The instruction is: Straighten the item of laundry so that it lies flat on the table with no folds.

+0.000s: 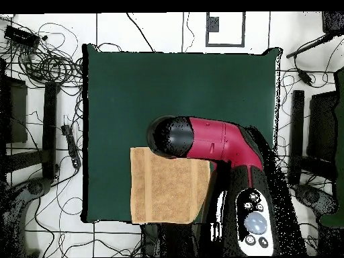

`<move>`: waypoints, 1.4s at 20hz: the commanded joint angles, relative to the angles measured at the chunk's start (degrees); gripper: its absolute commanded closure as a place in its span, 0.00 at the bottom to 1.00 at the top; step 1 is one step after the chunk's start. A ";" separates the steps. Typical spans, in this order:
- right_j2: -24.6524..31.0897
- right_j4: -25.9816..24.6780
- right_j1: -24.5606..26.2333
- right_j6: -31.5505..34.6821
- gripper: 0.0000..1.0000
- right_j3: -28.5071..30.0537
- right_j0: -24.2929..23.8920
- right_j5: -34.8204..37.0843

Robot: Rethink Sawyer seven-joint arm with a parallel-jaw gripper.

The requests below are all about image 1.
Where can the tan terry towel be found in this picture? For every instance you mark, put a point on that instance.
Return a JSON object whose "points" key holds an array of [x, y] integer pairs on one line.
{"points": [[166, 193]]}

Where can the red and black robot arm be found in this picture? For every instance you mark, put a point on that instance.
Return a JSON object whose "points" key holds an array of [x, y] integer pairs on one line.
{"points": [[215, 139]]}

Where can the dark flat panel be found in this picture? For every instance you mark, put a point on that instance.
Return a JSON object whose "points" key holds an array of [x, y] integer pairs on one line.
{"points": [[322, 126], [17, 113]]}

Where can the dark green table cloth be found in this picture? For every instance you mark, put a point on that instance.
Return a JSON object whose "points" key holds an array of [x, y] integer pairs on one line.
{"points": [[129, 94]]}

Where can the black power strip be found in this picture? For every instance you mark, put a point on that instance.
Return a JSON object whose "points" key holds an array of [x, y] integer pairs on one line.
{"points": [[71, 146]]}

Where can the black stand bar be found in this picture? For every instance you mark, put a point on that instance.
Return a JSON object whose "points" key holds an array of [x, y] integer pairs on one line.
{"points": [[49, 129], [297, 137]]}

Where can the black floor equipment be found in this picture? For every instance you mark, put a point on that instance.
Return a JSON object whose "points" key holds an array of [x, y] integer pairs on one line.
{"points": [[36, 186], [314, 199]]}

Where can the black stand crossbar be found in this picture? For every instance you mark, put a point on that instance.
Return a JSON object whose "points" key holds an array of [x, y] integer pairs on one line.
{"points": [[27, 160], [314, 166]]}

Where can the black power adapter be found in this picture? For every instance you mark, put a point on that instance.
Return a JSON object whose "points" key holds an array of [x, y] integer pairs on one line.
{"points": [[305, 77]]}

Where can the black rod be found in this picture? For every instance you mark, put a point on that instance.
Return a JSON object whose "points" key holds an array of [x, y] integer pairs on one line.
{"points": [[309, 46]]}

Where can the dark green fabric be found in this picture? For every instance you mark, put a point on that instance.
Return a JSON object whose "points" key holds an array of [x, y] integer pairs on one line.
{"points": [[339, 161]]}

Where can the black electronics box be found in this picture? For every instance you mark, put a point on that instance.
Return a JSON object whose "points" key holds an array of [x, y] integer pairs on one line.
{"points": [[21, 36]]}

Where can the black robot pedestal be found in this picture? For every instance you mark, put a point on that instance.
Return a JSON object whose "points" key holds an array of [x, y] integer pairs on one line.
{"points": [[174, 239]]}

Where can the grey rectangular frame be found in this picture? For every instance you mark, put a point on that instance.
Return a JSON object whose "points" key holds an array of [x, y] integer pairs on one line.
{"points": [[212, 24]]}

